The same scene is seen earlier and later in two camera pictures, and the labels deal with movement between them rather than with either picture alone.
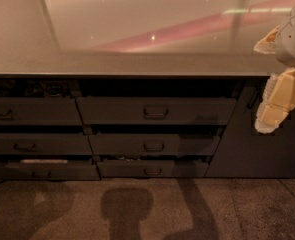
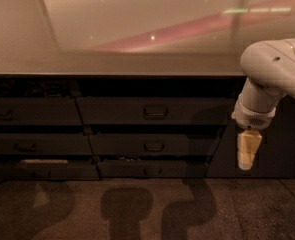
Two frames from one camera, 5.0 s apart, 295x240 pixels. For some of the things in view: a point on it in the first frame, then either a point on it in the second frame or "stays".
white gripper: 294,44 to 253,118
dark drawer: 42,172 stays
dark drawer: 158,110 stays
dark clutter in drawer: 34,88 stays
